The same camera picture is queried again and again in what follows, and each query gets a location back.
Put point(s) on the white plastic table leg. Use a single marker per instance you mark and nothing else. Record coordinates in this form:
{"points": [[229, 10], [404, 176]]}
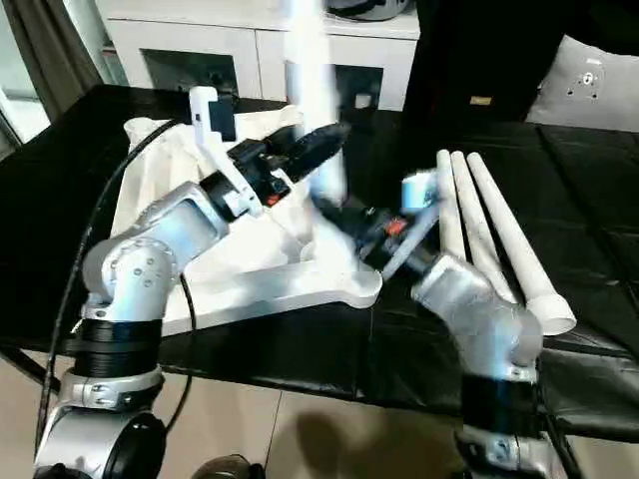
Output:
{"points": [[479, 219], [451, 219], [312, 75], [504, 219]]}

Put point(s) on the white plastic table top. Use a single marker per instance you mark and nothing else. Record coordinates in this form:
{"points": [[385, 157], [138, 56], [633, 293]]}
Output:
{"points": [[279, 284]]}

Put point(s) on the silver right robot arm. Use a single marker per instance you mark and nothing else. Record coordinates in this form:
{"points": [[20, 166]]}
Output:
{"points": [[479, 314]]}

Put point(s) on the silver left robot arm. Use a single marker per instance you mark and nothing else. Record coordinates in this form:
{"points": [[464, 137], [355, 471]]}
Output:
{"points": [[135, 279]]}

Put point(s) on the small white jar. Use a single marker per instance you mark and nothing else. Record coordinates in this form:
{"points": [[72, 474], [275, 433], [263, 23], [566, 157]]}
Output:
{"points": [[363, 100]]}

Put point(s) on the grey rounded bag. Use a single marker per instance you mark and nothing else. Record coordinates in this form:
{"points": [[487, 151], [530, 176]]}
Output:
{"points": [[369, 9]]}

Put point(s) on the white sideboard with glass doors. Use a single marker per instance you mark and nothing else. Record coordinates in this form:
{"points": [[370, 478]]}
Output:
{"points": [[199, 35]]}

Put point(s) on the black furniture with gold label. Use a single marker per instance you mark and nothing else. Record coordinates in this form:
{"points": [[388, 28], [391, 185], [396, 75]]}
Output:
{"points": [[464, 50]]}

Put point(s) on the black work mat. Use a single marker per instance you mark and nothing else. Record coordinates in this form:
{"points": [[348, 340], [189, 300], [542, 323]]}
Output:
{"points": [[50, 199]]}

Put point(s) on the grey-brown curtain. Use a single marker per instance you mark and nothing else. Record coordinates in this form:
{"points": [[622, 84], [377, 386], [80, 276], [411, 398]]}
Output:
{"points": [[50, 55]]}

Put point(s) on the grey cushion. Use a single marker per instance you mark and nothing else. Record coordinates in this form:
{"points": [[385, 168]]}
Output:
{"points": [[589, 85]]}

